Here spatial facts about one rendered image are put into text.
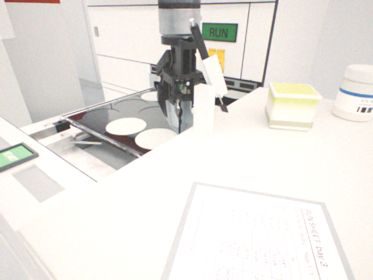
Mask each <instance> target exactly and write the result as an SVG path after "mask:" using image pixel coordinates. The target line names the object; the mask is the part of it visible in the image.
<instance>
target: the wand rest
mask: <svg viewBox="0 0 373 280"><path fill-rule="evenodd" d="M195 55H196V58H197V60H198V63H199V65H200V68H201V71H202V73H203V75H204V78H205V80H206V83H207V84H202V83H201V84H198V85H196V86H194V133H197V134H200V135H202V136H206V137H207V136H209V135H210V134H212V133H213V124H214V107H215V97H216V98H217V97H220V98H222V97H223V95H224V94H226V93H228V90H227V87H226V84H225V81H224V77H223V74H222V71H221V68H220V64H219V61H218V57H217V55H216V54H215V55H213V56H211V57H208V58H207V59H205V60H203V61H202V60H201V57H200V54H199V52H198V53H196V54H195Z"/></svg>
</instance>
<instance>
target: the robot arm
mask: <svg viewBox="0 0 373 280"><path fill-rule="evenodd" d="M200 7H201V0H158V8H159V9H158V21H159V33H160V34H162V36H160V37H161V44H163V45H169V46H171V49H167V50H166V51H165V52H164V54H163V55H162V57H161V59H160V60H159V61H158V63H157V64H156V66H155V68H156V70H157V76H159V77H160V84H157V88H158V91H157V100H158V103H159V105H160V107H161V109H162V111H163V113H164V115H165V117H166V119H167V121H168V122H169V124H170V126H171V127H172V129H173V130H174V131H175V132H176V133H177V134H181V133H182V132H183V131H184V130H185V128H186V126H187V124H191V125H194V115H193V112H192V106H193V104H194V86H196V85H198V84H201V83H203V81H205V84H207V83H206V80H205V78H204V75H203V73H202V71H199V70H197V69H196V55H195V54H196V49H198V48H197V46H196V43H195V40H194V38H193V35H192V33H191V30H190V26H191V24H190V20H191V19H194V21H195V23H197V24H198V25H199V28H200V21H201V20H202V16H201V15H200ZM178 105H179V107H180V112H179V120H178V117H177V115H176V111H177V108H178Z"/></svg>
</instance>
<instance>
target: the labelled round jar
mask: <svg viewBox="0 0 373 280"><path fill-rule="evenodd" d="M344 77H345V78H344V79H343V80H342V84H341V86H340V88H339V91H338V93H337V96H336V100H335V103H334V106H333V109H332V113H333V114H334V115H335V116H337V117H339V118H341V119H345V120H348V121H353V122H368V121H371V120H373V65H368V64H351V65H349V66H348V67H347V69H346V72H345V75H344Z"/></svg>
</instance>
